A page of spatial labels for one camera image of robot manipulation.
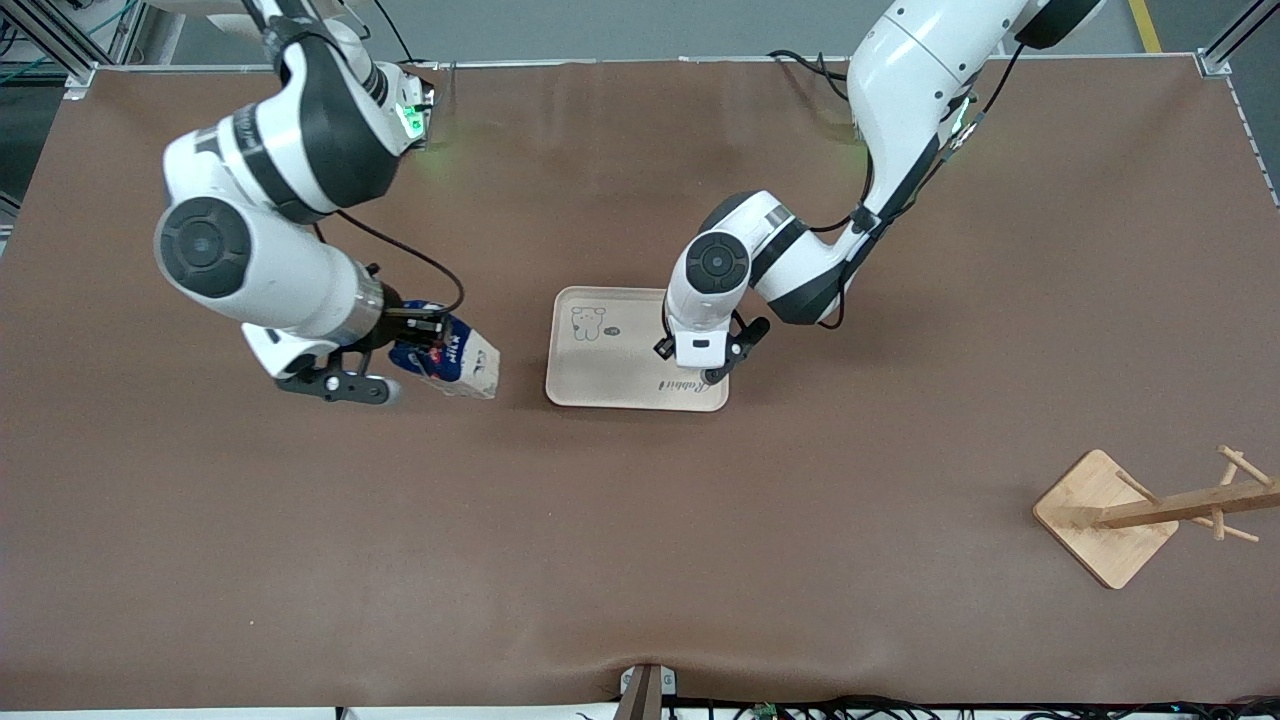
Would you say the blue milk carton green cap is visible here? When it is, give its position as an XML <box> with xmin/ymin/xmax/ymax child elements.
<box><xmin>389</xmin><ymin>302</ymin><xmax>501</xmax><ymax>401</ymax></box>

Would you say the cream tray with bear print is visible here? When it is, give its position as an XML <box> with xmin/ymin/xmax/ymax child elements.
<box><xmin>545</xmin><ymin>287</ymin><xmax>731</xmax><ymax>412</ymax></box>

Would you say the wooden cup stand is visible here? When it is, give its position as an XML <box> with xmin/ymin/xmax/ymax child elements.
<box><xmin>1033</xmin><ymin>444</ymin><xmax>1280</xmax><ymax>591</ymax></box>

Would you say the metal table clamp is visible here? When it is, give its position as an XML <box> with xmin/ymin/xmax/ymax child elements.
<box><xmin>619</xmin><ymin>663</ymin><xmax>679</xmax><ymax>720</ymax></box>

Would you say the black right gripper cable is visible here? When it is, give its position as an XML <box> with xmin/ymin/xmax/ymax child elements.
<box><xmin>312</xmin><ymin>208</ymin><xmax>467</xmax><ymax>317</ymax></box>

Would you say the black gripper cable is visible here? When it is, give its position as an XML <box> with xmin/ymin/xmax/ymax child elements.
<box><xmin>808</xmin><ymin>40</ymin><xmax>1031</xmax><ymax>331</ymax></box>
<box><xmin>312</xmin><ymin>208</ymin><xmax>467</xmax><ymax>317</ymax></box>

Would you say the black right arm base cable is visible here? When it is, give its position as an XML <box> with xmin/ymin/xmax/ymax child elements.
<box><xmin>374</xmin><ymin>0</ymin><xmax>441</xmax><ymax>71</ymax></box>

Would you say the black arm base cable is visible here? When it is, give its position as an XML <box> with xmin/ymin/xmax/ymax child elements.
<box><xmin>374</xmin><ymin>0</ymin><xmax>441</xmax><ymax>71</ymax></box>
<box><xmin>767</xmin><ymin>49</ymin><xmax>853</xmax><ymax>101</ymax></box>

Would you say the aluminium frame profile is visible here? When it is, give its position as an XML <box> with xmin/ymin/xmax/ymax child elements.
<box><xmin>0</xmin><ymin>0</ymin><xmax>153</xmax><ymax>101</ymax></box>
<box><xmin>1195</xmin><ymin>0</ymin><xmax>1280</xmax><ymax>78</ymax></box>

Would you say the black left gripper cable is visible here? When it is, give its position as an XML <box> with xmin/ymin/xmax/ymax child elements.
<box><xmin>808</xmin><ymin>40</ymin><xmax>1031</xmax><ymax>331</ymax></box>

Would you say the black left arm base cable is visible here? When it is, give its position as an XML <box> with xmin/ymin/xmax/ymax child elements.
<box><xmin>767</xmin><ymin>49</ymin><xmax>853</xmax><ymax>101</ymax></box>

